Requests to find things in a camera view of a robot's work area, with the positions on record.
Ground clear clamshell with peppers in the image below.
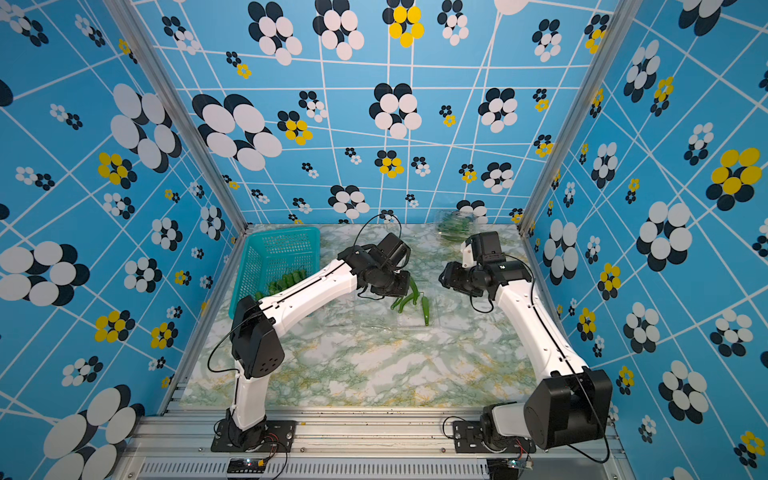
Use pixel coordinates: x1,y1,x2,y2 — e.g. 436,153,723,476
389,277,438,329
435,210,478,244

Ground clear clamshell with peppers back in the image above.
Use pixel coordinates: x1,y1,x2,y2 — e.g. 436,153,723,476
435,210,478,244

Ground green peppers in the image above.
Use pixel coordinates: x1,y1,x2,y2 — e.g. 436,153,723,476
253,269,307,300

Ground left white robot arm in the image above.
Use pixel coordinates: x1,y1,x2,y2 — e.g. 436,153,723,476
220,233,411,451

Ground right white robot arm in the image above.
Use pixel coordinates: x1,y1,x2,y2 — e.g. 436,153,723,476
439,232,613,453

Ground teal plastic basket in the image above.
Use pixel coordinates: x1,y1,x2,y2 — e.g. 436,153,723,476
228,226,321,319

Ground left controller board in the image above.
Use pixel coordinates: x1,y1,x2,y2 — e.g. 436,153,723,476
226,458,269,480

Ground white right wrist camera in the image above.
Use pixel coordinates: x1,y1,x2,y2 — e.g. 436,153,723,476
461,239,476,269

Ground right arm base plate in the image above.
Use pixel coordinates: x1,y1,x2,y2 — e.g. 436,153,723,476
452,420,537,456

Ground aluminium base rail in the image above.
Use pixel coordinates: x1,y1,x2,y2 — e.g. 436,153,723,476
114,402,637,479

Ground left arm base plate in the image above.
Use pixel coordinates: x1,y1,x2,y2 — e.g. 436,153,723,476
210,419,297,453

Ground aluminium frame post right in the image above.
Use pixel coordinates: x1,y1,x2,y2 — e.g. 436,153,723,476
519,0,643,236

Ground aluminium frame post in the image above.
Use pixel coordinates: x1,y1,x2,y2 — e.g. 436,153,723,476
104,0,248,232
519,0,643,236

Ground aluminium frame post left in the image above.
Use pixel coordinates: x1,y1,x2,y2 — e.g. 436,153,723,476
104,0,248,232

